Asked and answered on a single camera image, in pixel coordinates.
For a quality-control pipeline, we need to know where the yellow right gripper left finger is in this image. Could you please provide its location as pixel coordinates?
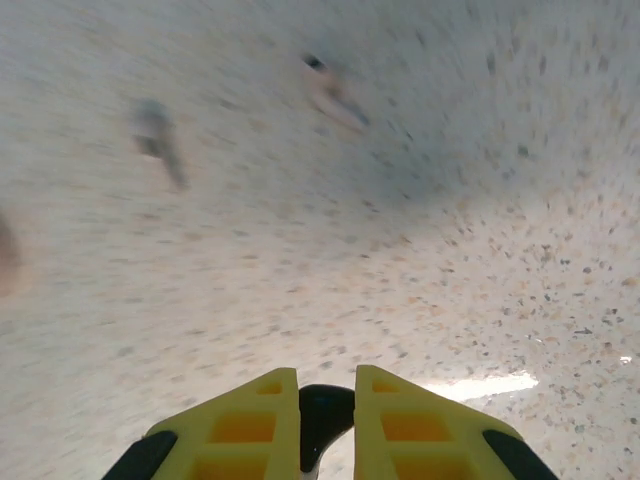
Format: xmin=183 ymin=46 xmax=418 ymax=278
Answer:
xmin=102 ymin=367 xmax=302 ymax=480

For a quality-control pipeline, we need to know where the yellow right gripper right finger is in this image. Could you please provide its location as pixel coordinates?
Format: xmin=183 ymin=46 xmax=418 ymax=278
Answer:
xmin=352 ymin=364 xmax=560 ymax=480

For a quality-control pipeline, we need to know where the pink wireless earbud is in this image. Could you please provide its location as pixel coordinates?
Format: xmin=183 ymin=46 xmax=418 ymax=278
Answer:
xmin=299 ymin=52 xmax=374 ymax=134

